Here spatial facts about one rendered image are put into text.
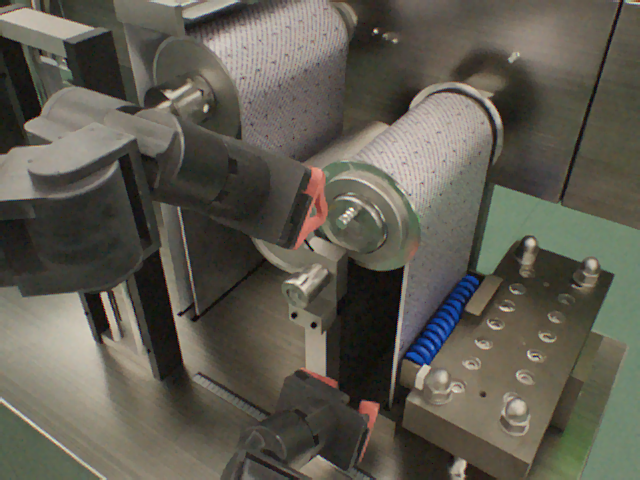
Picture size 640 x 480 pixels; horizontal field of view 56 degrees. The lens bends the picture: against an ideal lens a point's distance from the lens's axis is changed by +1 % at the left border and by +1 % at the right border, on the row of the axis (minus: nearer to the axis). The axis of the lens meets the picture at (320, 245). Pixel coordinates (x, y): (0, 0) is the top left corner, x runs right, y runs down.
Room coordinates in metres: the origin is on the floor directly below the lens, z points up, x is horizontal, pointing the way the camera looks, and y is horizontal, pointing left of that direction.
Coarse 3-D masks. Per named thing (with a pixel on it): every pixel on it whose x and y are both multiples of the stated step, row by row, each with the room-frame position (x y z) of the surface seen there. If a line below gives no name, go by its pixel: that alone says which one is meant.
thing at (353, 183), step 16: (352, 176) 0.57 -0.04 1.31; (336, 192) 0.58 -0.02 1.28; (352, 192) 0.56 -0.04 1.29; (368, 192) 0.55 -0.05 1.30; (384, 192) 0.55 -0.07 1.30; (384, 208) 0.54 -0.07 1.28; (400, 224) 0.53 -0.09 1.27; (336, 240) 0.57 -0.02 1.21; (400, 240) 0.53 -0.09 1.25; (352, 256) 0.56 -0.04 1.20; (368, 256) 0.55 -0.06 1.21; (384, 256) 0.54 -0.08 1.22
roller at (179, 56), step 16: (176, 48) 0.72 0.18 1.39; (192, 48) 0.71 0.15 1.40; (160, 64) 0.74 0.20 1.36; (176, 64) 0.73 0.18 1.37; (192, 64) 0.71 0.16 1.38; (208, 64) 0.70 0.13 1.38; (160, 80) 0.75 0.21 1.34; (208, 80) 0.70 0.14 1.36; (224, 80) 0.68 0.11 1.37; (224, 96) 0.68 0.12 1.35; (224, 112) 0.69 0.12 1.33; (208, 128) 0.70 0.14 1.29; (224, 128) 0.69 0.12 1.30; (240, 128) 0.68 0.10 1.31
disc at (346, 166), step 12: (324, 168) 0.60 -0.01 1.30; (336, 168) 0.59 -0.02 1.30; (348, 168) 0.58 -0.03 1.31; (360, 168) 0.57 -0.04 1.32; (372, 168) 0.56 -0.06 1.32; (384, 180) 0.55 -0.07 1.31; (396, 180) 0.55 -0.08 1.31; (396, 192) 0.54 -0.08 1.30; (408, 204) 0.54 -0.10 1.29; (408, 216) 0.53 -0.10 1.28; (408, 228) 0.53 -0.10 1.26; (420, 228) 0.53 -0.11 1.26; (408, 240) 0.53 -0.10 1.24; (408, 252) 0.53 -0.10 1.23; (360, 264) 0.57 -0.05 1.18; (372, 264) 0.56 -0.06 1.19; (384, 264) 0.55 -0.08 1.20; (396, 264) 0.54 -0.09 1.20
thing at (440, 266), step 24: (480, 192) 0.72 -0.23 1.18; (456, 216) 0.65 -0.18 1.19; (432, 240) 0.59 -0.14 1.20; (456, 240) 0.67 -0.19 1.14; (432, 264) 0.60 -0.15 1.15; (456, 264) 0.68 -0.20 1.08; (408, 288) 0.54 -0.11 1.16; (432, 288) 0.61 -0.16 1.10; (408, 312) 0.55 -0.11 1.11; (432, 312) 0.62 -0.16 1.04; (408, 336) 0.56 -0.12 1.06
